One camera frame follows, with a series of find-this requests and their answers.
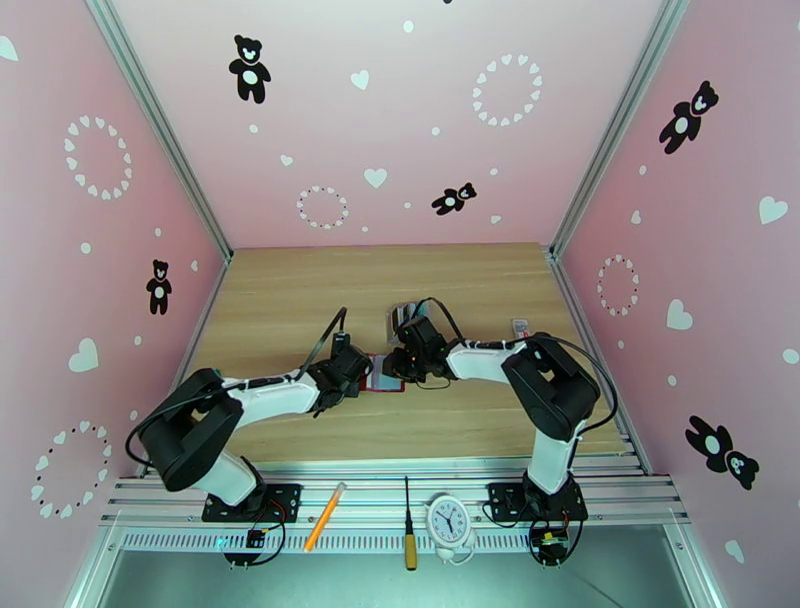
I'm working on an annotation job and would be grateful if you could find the red leather card holder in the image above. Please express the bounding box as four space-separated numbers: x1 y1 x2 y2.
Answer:
365 352 407 394

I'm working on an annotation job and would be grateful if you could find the orange pen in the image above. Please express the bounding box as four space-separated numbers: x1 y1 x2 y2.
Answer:
303 481 348 553

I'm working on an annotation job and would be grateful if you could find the white alarm clock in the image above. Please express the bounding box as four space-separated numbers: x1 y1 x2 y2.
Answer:
424 492 478 566

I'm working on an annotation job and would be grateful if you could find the small black circuit board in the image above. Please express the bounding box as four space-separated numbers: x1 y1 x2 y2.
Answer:
224 527 267 551

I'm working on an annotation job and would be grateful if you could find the circuit board yellow connector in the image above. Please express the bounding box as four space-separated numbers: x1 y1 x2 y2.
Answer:
529 523 573 567

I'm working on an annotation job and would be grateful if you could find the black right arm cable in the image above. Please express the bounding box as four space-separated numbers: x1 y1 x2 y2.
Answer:
417 297 620 439

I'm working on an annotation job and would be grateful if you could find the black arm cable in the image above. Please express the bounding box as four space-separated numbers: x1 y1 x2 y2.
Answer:
417 297 620 439
124 306 349 476

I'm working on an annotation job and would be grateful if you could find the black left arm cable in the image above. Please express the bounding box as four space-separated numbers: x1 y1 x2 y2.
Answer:
124 306 349 476

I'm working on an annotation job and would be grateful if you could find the aluminium front rail base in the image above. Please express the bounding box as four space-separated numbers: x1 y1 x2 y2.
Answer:
99 459 692 554

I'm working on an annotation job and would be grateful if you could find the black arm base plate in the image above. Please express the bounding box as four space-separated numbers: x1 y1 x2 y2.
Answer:
486 481 589 524
201 482 303 524

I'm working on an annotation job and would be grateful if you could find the aluminium side rail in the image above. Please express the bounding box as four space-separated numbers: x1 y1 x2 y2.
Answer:
548 249 651 476
137 256 231 476

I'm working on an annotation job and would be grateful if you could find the yellow handle screwdriver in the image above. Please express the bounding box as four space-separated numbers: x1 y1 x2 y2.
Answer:
403 476 419 572

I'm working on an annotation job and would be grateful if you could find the aluminium frame post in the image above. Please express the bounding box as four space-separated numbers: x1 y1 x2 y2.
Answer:
547 0 690 259
84 0 234 264

